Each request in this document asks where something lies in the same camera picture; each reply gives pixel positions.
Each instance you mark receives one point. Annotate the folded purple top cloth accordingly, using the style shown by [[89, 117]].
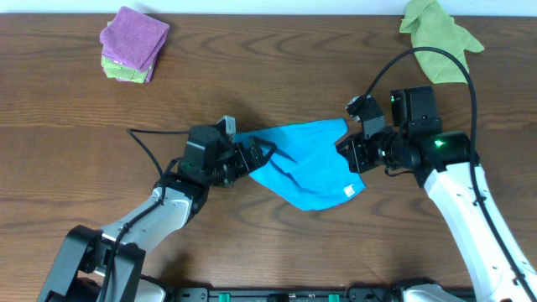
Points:
[[133, 39]]

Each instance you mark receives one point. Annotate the blue microfiber cloth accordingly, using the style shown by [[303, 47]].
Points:
[[306, 170]]

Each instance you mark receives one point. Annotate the folded purple bottom cloth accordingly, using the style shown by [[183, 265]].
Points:
[[147, 74]]

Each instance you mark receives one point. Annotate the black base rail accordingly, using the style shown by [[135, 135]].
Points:
[[289, 295]]

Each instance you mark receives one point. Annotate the folded green cloth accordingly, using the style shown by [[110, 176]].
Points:
[[116, 69]]

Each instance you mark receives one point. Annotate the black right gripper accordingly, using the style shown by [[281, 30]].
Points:
[[357, 163]]

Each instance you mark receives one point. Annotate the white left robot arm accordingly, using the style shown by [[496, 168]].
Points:
[[106, 264]]

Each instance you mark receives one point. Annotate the folded purple cloth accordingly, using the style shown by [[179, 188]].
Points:
[[133, 39], [147, 74]]

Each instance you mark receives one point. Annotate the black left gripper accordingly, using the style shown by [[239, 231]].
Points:
[[251, 156]]

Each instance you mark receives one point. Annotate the crumpled green cloth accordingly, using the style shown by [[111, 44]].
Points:
[[430, 26]]

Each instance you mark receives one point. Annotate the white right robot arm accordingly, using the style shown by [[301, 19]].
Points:
[[453, 179]]

